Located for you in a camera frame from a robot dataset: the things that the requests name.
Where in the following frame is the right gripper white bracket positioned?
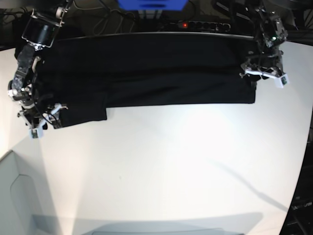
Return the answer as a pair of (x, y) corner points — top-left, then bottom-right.
(17, 99), (68, 139)

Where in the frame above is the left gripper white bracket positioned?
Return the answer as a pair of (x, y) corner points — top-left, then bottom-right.
(239, 48), (289, 88)

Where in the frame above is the black T-shirt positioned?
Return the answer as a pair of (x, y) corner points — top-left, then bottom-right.
(35, 33), (257, 127)

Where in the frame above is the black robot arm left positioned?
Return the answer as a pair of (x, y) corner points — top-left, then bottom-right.
(213, 0), (289, 88)

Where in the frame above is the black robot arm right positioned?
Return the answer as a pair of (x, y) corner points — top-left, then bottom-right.
(7, 0), (72, 139)

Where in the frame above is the white bin at table corner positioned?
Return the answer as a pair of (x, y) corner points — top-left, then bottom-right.
(0, 149), (74, 235)

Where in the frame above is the black power strip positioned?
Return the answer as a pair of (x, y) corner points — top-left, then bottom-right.
(172, 21), (231, 33)

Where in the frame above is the blue box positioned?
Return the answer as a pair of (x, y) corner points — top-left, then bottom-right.
(118, 0), (188, 11)

